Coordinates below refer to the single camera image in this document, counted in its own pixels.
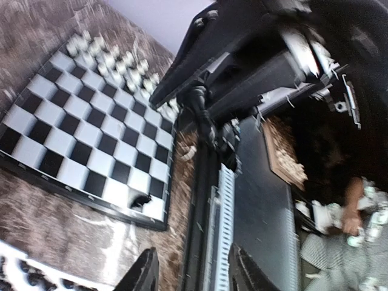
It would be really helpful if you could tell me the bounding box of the black white chess board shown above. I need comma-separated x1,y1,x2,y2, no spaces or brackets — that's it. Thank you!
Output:
1,48,175,230

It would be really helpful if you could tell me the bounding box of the white plastic tray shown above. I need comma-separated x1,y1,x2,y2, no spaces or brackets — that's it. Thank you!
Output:
1,241,114,291

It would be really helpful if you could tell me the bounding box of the black chess piece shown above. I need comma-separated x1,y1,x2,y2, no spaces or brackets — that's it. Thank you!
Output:
129,195,152,209

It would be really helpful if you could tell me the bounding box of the white chess piece row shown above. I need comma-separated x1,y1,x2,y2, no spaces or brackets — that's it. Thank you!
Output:
49,32,176,135

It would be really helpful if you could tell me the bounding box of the black chess pieces pile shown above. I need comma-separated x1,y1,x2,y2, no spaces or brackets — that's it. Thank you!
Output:
1,256,96,290

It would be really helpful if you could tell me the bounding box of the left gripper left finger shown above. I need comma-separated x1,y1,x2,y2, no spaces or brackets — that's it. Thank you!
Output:
113,247,159,291

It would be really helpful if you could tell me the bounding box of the white slotted cable duct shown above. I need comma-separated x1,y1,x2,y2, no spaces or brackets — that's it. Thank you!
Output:
202,164,235,291

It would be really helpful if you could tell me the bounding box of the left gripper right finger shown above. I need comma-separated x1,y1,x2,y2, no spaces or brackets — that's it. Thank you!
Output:
228,243,279,291

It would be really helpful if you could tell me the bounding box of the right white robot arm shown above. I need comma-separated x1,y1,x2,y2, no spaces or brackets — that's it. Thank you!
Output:
149,1,387,165

